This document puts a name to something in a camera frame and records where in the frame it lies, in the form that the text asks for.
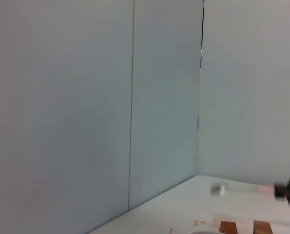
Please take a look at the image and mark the light wooden block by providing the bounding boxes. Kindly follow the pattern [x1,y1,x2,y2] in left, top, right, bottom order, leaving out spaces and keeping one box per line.
[252,220,274,234]

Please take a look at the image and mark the metal spoon with pink handle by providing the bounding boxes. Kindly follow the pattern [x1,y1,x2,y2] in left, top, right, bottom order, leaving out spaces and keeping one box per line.
[210,182,276,196]

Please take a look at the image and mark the dark wet wooden block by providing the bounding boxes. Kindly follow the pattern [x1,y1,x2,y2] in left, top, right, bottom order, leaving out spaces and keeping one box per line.
[220,220,240,234]

